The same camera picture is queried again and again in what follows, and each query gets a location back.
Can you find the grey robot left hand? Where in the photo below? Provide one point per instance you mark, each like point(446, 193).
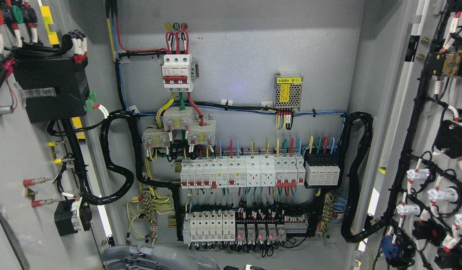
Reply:
point(126, 257)

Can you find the grey cabinet door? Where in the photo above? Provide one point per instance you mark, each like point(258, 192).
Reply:
point(408, 77)
point(28, 236)

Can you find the brass ground bus bar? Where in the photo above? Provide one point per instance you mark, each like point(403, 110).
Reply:
point(148, 206)

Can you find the lower row relays and breakers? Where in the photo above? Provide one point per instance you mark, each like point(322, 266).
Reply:
point(243, 229)

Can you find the grey current transformer left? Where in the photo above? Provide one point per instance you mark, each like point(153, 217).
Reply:
point(156, 138)

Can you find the grey current transformer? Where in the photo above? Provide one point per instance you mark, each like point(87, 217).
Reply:
point(156, 138)
point(174, 118)
point(202, 135)

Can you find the grey current transformer right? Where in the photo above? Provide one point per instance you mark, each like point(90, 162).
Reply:
point(202, 135)

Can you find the grey current transformer middle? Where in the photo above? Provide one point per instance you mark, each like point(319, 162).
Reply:
point(174, 118)

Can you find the upper row circuit breakers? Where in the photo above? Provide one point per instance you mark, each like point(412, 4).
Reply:
point(243, 172)

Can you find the red white main breaker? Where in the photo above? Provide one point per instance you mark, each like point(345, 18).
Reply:
point(178, 72)

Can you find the black surge protector block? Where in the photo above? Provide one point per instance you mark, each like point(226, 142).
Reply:
point(322, 170)

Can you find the perforated metal power supply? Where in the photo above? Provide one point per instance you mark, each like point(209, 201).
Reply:
point(288, 88)

